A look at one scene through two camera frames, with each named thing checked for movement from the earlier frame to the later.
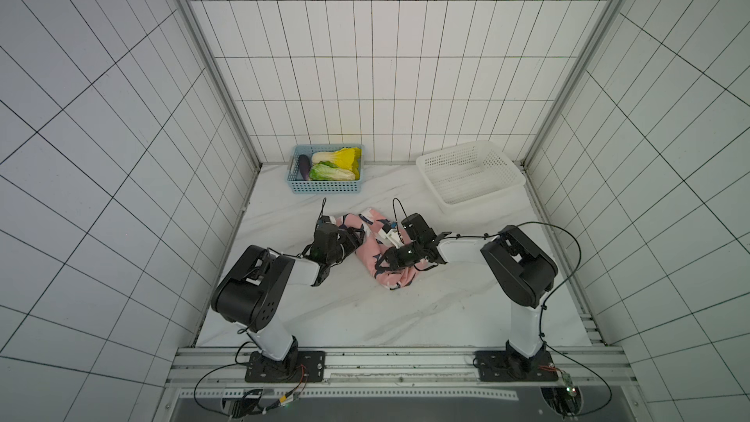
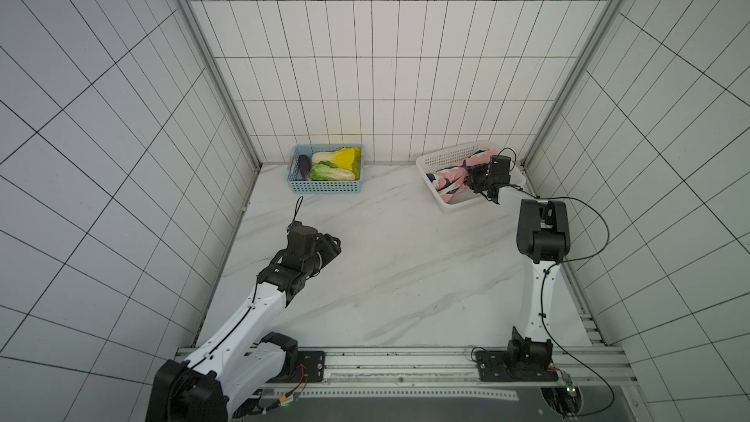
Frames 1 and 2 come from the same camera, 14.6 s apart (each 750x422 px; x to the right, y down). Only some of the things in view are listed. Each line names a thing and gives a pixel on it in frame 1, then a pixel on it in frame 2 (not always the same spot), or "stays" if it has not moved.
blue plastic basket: [299, 186] stays
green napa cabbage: [326, 171] stays
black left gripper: [352, 240] → [329, 249]
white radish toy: [321, 156] stays
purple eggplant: [305, 164] stays
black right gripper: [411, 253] → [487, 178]
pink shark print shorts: [378, 241] → [449, 183]
